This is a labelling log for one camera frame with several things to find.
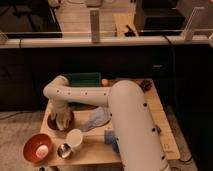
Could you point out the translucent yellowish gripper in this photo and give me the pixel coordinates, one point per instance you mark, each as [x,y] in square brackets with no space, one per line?
[62,119]

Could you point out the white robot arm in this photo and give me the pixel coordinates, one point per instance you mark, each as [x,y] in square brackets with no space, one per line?
[135,131]

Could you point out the white paper cup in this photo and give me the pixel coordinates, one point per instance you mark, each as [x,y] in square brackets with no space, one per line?
[74,139]

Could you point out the small steel cup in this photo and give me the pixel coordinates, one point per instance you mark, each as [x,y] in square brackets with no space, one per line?
[64,151]

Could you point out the blue plastic cup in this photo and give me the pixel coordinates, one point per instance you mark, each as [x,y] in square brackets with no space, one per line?
[115,147]

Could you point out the purple bowl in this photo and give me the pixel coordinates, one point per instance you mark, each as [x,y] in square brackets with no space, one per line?
[52,123]

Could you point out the wooden board table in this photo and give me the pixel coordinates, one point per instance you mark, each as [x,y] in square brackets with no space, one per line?
[94,150]

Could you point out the light blue cloth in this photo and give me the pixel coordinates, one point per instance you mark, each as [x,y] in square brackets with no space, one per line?
[98,117]

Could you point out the white egg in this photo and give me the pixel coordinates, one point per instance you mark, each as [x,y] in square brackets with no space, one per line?
[42,151]

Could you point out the orange bowl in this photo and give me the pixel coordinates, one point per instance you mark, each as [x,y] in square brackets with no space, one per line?
[31,146]

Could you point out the green plastic tray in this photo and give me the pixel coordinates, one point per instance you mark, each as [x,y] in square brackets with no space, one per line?
[92,79]

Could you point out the blue sponge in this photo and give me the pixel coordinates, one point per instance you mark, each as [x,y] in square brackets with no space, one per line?
[109,136]

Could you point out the orange fruit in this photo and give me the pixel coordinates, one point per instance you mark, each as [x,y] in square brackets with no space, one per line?
[105,82]

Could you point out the black tool on shelf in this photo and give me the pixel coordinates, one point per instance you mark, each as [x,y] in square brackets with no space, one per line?
[129,32]

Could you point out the black box on shelf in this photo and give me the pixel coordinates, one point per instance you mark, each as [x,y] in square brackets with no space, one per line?
[157,15]

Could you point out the grey metal post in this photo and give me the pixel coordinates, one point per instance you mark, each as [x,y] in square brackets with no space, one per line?
[95,26]
[192,23]

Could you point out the right grey metal post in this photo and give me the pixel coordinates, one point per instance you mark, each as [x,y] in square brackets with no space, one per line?
[192,23]

